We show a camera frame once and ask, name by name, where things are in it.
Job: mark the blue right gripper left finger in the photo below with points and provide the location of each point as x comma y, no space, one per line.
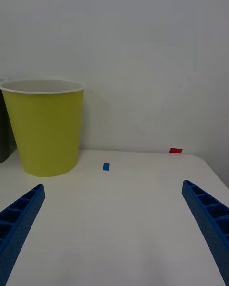
21,214

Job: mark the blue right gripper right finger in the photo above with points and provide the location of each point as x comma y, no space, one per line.
212,221

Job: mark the grey plastic bin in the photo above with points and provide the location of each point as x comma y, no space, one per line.
3,135

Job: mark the yellow-green plastic bin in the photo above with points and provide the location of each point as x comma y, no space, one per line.
47,133

